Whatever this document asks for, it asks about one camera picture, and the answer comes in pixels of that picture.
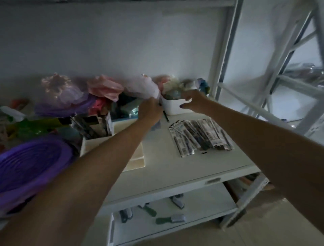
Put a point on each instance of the shelf edge label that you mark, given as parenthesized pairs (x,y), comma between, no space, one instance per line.
(214,180)

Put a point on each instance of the white metal shelf rack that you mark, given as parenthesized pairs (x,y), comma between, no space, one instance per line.
(291,83)
(182,167)

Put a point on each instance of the person's left hand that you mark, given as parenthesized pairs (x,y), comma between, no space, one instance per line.
(149,111)

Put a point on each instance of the white plastic bag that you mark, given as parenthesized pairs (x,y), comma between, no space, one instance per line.
(141,87)

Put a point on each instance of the person's left forearm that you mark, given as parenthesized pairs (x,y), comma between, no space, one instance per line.
(76,185)

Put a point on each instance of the pile of packaged pens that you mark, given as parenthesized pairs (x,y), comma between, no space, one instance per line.
(201,136)

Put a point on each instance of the open carton of pens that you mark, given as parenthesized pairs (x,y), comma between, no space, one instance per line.
(92,126)

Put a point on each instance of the person's right forearm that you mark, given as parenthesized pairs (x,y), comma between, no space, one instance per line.
(273,152)

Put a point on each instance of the translucent purple plastic bag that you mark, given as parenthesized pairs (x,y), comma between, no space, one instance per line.
(63,97)

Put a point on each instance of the person's right hand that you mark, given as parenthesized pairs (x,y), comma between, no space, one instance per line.
(198,101)

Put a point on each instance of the bundle of cloths in bin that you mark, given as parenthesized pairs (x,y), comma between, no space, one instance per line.
(177,86)

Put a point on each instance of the person's right thumb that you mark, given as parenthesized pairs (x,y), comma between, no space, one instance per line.
(186,106)

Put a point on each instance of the pink plastic bag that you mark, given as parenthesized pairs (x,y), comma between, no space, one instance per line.
(105,88)

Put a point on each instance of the grey brush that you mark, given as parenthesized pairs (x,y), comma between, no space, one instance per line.
(177,201)
(125,215)

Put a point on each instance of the flat white tray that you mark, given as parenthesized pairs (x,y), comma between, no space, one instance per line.
(136,159)

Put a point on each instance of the white spray bottle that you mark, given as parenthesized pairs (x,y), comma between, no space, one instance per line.
(11,112)

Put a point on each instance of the green plastic packets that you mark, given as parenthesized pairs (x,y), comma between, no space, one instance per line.
(35,128)

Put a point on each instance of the purple plastic basket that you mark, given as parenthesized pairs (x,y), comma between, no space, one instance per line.
(27,167)

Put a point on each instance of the small white plastic bin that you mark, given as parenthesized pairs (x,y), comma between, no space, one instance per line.
(173,107)

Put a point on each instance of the black pen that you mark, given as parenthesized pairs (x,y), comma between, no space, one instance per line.
(166,117)

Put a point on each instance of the person's left fingers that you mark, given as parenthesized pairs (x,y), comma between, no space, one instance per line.
(155,104)

